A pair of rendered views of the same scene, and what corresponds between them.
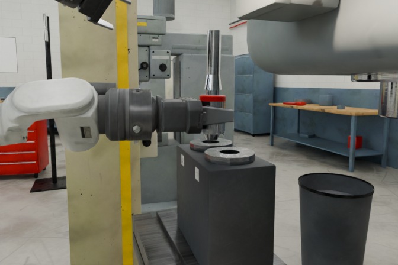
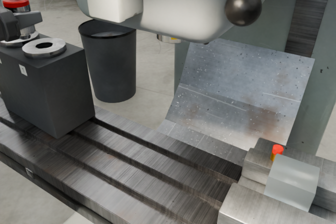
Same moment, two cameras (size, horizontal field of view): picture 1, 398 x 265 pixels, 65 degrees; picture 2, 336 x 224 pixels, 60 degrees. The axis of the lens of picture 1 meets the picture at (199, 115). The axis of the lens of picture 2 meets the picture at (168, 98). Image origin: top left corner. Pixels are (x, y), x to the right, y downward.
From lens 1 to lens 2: 0.18 m
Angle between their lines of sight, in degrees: 44
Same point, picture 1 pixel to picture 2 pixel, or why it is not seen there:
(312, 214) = (96, 55)
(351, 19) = (149, 19)
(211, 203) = (46, 89)
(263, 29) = not seen: hidden behind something
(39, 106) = not seen: outside the picture
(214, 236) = (54, 110)
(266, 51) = not seen: hidden behind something
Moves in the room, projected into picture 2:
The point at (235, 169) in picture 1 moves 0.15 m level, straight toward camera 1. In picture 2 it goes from (57, 60) to (77, 94)
